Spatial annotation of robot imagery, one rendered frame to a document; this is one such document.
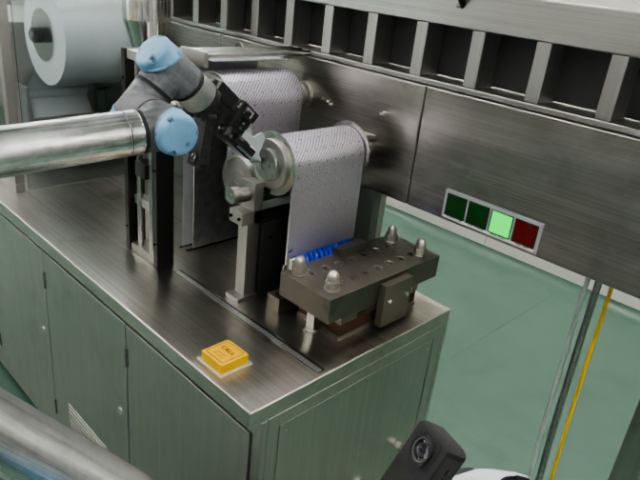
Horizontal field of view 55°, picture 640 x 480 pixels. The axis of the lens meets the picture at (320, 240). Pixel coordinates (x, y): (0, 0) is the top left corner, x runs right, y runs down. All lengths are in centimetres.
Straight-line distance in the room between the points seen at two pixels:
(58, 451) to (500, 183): 110
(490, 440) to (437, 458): 215
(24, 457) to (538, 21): 117
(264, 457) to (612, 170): 88
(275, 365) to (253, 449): 17
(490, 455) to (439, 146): 147
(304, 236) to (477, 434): 147
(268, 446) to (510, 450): 154
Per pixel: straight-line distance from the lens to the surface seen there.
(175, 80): 119
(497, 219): 144
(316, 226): 149
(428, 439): 55
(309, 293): 135
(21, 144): 100
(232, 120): 129
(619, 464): 174
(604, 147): 132
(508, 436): 275
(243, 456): 134
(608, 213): 134
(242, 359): 130
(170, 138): 105
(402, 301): 150
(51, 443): 57
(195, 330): 142
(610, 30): 132
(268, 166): 140
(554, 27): 136
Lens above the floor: 168
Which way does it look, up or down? 24 degrees down
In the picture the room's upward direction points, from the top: 6 degrees clockwise
